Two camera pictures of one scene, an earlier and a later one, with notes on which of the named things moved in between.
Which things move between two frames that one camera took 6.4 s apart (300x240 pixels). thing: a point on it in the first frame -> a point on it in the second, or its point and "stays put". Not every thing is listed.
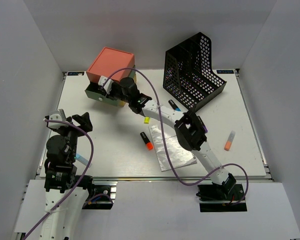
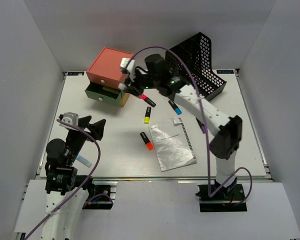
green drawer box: [95, 91] stays put
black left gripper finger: [85, 123] -> [96, 129]
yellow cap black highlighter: [147, 120] stays put
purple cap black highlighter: [203, 125] stays put
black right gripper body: [116, 92] -> [143, 81]
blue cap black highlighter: [174, 106] stays put
